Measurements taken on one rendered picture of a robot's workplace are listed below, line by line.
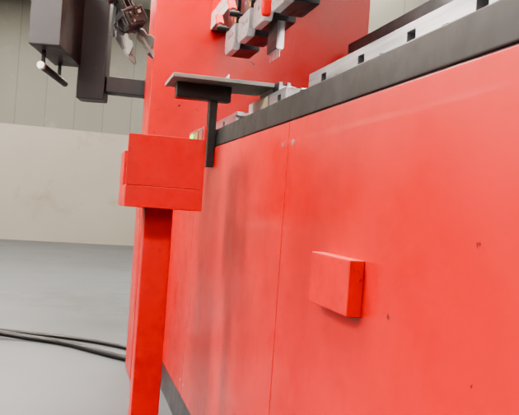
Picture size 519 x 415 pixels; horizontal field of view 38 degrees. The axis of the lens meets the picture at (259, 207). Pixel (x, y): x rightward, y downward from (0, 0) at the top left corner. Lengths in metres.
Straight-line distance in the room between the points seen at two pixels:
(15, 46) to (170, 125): 8.33
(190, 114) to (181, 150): 1.30
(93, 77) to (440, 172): 2.72
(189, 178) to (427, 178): 0.84
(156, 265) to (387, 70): 0.86
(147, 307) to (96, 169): 9.36
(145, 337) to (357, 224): 0.80
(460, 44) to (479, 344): 0.29
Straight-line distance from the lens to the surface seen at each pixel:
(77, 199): 10.92
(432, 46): 0.82
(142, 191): 1.54
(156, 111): 2.84
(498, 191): 0.67
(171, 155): 1.55
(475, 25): 0.74
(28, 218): 10.89
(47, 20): 3.04
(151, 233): 1.62
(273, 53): 2.06
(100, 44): 3.40
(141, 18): 2.30
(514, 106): 0.66
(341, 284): 0.94
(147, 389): 1.67
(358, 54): 1.36
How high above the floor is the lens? 0.67
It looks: level
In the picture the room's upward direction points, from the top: 4 degrees clockwise
